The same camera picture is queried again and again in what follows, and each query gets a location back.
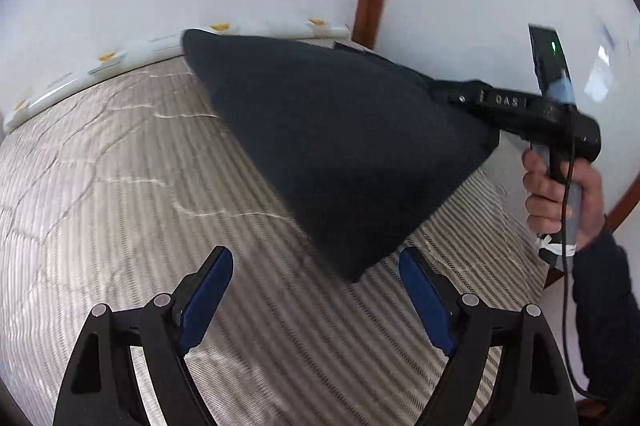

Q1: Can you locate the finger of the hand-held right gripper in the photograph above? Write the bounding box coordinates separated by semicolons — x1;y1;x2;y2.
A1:
422;77;483;111

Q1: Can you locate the person's right forearm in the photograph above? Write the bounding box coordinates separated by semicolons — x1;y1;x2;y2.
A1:
570;226;640;409

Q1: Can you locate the black sweater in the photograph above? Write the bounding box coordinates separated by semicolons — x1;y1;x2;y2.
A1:
181;29;501;284

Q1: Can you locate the black cable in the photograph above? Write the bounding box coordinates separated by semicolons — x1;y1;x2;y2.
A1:
560;106;608;402

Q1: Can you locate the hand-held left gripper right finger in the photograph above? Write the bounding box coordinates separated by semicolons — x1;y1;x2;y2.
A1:
398;247;581;426

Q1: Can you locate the striped bed mattress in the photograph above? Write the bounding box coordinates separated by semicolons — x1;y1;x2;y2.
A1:
0;38;551;426

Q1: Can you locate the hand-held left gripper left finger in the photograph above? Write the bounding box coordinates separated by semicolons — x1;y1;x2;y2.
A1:
52;246;235;426

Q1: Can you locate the white printed bed pad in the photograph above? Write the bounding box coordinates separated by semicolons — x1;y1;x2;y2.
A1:
4;18;351;129

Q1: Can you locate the person's right hand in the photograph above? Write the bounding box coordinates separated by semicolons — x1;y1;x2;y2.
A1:
521;149;608;253

